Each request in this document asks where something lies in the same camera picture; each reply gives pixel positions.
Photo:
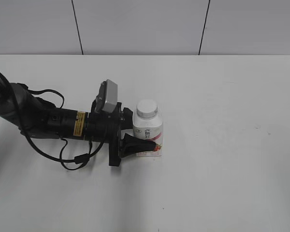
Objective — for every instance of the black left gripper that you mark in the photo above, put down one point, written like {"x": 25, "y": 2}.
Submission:
{"x": 105, "y": 128}

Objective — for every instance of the white yogurt drink bottle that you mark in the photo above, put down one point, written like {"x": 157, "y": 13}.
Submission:
{"x": 149, "y": 127}

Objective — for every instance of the white screw cap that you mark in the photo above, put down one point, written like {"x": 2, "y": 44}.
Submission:
{"x": 147, "y": 109}

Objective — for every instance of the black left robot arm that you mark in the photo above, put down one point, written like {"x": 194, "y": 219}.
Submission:
{"x": 37, "y": 118}

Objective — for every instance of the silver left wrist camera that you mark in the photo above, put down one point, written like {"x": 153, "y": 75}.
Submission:
{"x": 106, "y": 99}

